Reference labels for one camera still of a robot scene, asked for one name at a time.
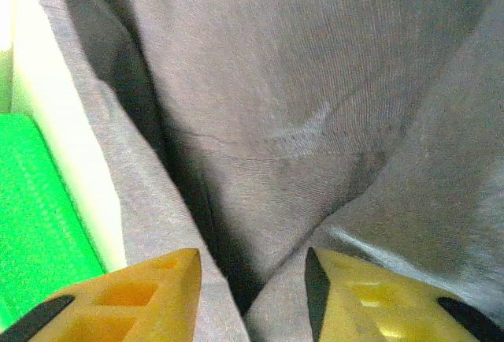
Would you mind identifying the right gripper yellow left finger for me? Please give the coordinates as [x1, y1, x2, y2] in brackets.
[0, 247, 202, 342]

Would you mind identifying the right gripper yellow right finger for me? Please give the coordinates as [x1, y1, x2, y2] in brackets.
[305, 246, 504, 342]

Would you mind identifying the grey long sleeve shirt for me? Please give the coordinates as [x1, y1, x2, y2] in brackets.
[23, 0, 504, 342]

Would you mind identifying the green plastic basket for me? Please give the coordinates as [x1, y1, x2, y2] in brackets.
[0, 48, 107, 329]

